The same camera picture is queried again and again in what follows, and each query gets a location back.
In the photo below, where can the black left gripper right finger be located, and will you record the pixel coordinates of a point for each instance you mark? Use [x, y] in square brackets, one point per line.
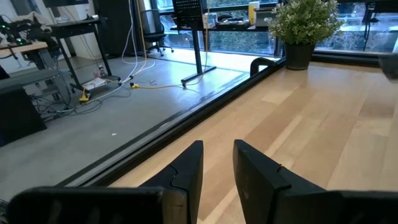
[258, 189]

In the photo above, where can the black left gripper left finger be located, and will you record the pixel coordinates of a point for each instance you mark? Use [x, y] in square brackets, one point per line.
[183, 186]

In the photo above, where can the yellow connector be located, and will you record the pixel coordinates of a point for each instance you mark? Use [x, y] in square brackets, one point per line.
[84, 98]

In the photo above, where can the black standing desk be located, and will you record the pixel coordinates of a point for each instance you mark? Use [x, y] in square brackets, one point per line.
[196, 49]

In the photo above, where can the black office chair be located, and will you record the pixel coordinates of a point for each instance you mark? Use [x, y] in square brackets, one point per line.
[153, 23]

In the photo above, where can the green potted plant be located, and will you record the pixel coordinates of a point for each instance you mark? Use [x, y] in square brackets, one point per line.
[304, 28]

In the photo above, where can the dark tall cabinet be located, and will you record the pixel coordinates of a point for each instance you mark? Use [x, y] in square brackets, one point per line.
[115, 28]

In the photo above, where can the grey box on desk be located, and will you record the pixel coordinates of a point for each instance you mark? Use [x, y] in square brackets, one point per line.
[264, 17]

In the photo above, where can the black perforated panel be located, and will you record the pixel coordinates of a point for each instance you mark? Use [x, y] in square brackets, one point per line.
[188, 12]

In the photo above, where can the black box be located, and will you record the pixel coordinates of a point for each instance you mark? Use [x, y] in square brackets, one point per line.
[18, 115]

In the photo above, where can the black side desk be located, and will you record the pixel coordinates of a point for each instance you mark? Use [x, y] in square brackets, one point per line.
[77, 26]

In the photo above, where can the wooden table with robot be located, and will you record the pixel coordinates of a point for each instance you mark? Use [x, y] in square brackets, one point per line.
[25, 47]

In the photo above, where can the black metal table frame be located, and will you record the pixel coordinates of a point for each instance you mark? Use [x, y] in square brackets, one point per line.
[174, 124]

